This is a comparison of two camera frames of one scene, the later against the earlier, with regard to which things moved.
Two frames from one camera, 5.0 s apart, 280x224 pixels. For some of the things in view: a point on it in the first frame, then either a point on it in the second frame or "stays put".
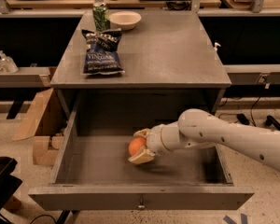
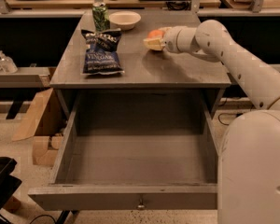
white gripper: [155, 139] to [172, 40]
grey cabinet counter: [167, 50] stays put
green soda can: [101, 16] stays put
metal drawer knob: [141, 206] stays put
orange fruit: [136, 145] to [156, 34]
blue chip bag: [102, 56] stays put
